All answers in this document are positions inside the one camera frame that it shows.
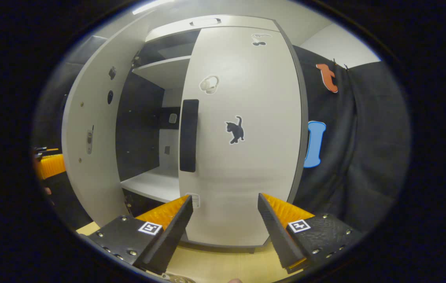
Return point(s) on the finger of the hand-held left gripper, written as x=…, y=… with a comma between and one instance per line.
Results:
x=44, y=151
x=52, y=167

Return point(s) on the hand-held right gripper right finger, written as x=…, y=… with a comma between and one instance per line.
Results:
x=282, y=236

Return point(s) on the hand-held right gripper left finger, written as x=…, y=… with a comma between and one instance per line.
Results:
x=168, y=243

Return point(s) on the round brown coaster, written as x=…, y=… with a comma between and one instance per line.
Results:
x=187, y=280

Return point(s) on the white door with phone sticker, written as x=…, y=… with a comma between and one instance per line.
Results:
x=97, y=118

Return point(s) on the white door with cat sticker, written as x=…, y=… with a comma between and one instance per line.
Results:
x=254, y=177

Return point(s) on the white and grey cabinet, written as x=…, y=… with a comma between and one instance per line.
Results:
x=140, y=129

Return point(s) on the white cabinet shelf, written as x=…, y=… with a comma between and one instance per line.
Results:
x=152, y=186
x=164, y=72

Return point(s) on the metal door hinge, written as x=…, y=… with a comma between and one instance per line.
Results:
x=136, y=62

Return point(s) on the white cabinet drawer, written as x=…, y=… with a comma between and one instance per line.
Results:
x=168, y=29

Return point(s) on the black backdrop cloth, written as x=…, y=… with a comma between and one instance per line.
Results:
x=364, y=157

